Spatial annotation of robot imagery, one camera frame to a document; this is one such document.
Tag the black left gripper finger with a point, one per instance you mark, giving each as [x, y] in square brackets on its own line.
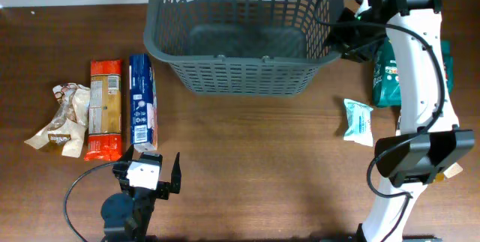
[128, 155]
[176, 176]

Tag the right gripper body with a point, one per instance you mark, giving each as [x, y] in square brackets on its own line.
[360, 41]

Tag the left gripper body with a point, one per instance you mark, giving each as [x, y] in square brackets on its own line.
[162, 189]

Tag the blue carton box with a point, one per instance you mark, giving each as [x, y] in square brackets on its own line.
[143, 104]

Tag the orange pasta packet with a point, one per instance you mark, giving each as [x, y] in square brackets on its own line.
[105, 111]

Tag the green coffee bag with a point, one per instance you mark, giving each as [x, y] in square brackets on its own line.
[386, 88]

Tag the light blue wipes packet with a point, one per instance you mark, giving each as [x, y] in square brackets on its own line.
[359, 123]

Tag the grey plastic basket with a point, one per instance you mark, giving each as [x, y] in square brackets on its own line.
[251, 47]

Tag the beige brown snack wrapper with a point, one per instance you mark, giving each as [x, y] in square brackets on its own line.
[448, 173]

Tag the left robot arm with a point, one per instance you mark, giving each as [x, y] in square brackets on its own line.
[126, 215]

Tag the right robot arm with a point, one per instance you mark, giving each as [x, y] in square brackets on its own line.
[430, 140]

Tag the beige crumpled snack bag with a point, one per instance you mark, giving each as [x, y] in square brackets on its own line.
[65, 133]

